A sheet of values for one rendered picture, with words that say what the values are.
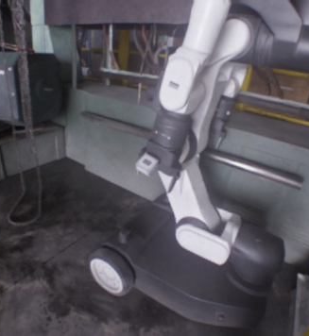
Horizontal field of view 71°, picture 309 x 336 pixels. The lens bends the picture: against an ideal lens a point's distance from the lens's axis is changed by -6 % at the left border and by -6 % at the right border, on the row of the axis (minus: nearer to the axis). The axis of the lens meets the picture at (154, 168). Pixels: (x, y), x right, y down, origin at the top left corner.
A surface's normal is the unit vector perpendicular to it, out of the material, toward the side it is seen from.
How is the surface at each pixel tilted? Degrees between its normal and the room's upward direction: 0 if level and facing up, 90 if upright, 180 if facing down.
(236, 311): 90
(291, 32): 90
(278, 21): 90
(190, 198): 90
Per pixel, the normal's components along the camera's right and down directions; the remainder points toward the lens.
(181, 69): -0.52, 0.34
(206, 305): -0.20, 0.42
